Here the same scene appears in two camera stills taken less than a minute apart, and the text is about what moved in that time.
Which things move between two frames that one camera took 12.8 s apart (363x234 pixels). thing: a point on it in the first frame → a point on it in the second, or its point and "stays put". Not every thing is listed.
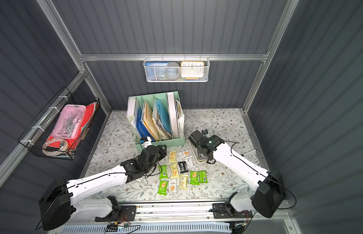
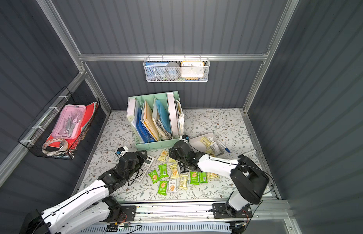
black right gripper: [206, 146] → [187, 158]
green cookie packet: [203, 176] stays put
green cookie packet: [163, 174] stays put
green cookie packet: [194, 178] stays put
